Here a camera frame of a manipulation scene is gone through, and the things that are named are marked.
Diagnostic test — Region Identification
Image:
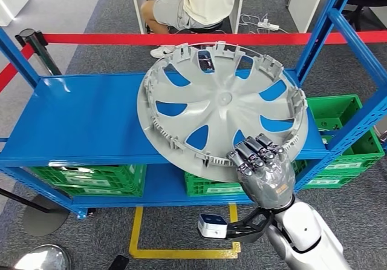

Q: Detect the round shiny metal base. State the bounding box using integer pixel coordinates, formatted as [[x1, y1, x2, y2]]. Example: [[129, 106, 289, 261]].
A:
[[14, 244, 72, 270]]

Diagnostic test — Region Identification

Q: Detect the green plastic crate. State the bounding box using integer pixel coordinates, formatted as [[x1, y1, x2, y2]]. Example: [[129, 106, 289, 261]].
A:
[[29, 163, 147, 199], [184, 160, 299, 198], [297, 94, 385, 190]]

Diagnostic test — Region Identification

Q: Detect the white desk panel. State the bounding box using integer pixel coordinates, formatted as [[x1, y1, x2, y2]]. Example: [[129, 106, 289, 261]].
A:
[[273, 0, 329, 33]]

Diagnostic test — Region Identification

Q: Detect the chrome swivel stool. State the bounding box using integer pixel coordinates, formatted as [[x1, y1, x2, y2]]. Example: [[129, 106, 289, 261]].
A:
[[189, 19, 225, 35]]

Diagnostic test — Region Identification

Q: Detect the blue metal shelf rack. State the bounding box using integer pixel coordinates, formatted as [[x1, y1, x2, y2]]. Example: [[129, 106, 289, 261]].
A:
[[0, 0, 387, 220]]

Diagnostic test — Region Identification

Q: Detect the black robot left foot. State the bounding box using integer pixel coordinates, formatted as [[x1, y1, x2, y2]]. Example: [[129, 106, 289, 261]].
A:
[[108, 254, 130, 270]]

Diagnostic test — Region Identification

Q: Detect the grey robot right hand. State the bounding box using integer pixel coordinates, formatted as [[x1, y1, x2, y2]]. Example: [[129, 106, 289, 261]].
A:
[[226, 133, 296, 211]]

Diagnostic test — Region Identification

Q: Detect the black stanchion with round base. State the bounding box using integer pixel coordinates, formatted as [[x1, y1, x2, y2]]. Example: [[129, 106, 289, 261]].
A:
[[0, 188, 70, 238]]

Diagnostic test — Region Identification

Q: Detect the grey plastic wheel hubcap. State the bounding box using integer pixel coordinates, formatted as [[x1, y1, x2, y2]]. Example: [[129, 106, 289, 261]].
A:
[[137, 41, 309, 183]]

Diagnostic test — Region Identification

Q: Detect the white power strip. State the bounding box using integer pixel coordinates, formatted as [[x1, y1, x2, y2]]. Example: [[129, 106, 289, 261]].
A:
[[257, 19, 280, 31]]

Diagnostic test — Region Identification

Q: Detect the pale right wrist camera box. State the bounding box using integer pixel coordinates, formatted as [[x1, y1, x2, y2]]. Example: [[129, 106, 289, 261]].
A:
[[198, 214, 228, 240]]

